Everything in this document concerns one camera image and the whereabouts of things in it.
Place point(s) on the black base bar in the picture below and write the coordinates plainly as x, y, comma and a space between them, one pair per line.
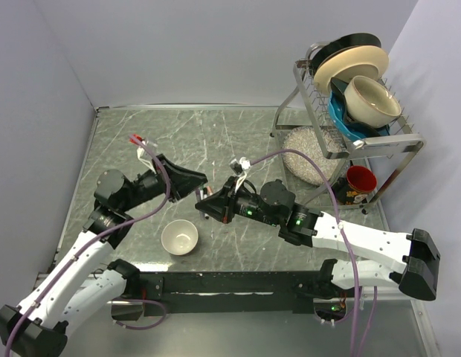
236, 291

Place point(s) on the metal dish rack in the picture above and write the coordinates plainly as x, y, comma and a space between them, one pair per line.
333, 145

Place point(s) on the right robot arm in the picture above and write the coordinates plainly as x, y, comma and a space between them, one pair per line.
408, 261

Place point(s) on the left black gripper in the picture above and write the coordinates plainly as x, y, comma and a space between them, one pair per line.
182, 181

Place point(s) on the cream plate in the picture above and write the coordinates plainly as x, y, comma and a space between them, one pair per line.
367, 61

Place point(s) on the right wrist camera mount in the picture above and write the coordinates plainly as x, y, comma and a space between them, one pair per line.
240, 168

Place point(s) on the white ceramic bowl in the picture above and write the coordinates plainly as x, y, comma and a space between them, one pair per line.
179, 237

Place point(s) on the clear textured glass plate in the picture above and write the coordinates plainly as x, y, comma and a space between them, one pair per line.
304, 140

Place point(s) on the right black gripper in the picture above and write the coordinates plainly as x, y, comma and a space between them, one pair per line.
222, 204

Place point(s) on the red cup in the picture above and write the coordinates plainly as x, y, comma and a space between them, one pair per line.
361, 179

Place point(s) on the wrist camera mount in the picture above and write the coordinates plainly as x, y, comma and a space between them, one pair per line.
143, 147
240, 168

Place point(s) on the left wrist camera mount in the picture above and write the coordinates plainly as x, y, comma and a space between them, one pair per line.
143, 147

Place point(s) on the cream bowl on rack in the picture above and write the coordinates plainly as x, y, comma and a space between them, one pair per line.
369, 102

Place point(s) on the blue dish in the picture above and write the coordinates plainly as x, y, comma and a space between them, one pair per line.
350, 128

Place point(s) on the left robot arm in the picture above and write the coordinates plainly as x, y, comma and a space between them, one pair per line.
41, 324

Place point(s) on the black plate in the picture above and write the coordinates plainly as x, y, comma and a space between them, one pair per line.
342, 44

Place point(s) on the white pen black tip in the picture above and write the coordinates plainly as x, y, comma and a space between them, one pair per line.
205, 195

